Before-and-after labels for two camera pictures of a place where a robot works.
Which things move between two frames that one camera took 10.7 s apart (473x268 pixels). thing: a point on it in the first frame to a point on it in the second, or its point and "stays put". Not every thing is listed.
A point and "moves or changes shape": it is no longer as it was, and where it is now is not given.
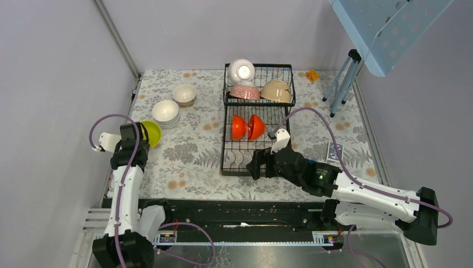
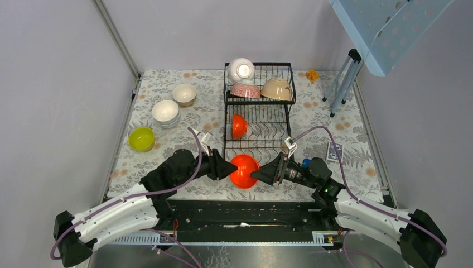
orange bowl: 256,128 to 241,178
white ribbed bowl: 165,112 stays put
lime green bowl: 154,134 moves or changes shape
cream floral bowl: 184,94 stays put
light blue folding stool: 384,29 stays put
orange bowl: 239,128 stays put
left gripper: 145,143 to 218,167
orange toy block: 312,75 stays put
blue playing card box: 332,153 stays put
